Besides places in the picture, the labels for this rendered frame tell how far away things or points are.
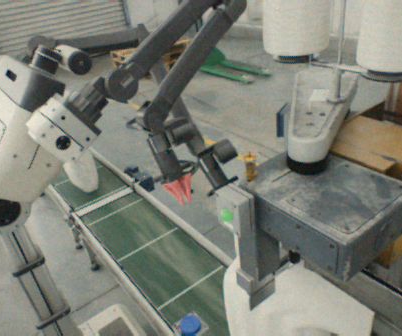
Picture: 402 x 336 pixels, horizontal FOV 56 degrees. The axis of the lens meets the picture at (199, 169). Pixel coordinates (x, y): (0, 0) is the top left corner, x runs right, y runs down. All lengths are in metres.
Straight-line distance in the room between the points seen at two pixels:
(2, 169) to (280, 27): 0.79
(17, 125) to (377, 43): 0.85
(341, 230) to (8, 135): 0.82
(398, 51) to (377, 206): 0.30
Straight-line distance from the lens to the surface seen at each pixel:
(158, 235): 2.22
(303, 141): 0.81
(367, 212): 0.76
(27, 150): 1.07
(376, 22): 0.84
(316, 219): 0.73
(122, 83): 0.93
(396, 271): 1.41
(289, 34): 0.97
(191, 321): 1.18
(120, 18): 8.87
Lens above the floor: 1.79
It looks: 31 degrees down
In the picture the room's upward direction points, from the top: 8 degrees counter-clockwise
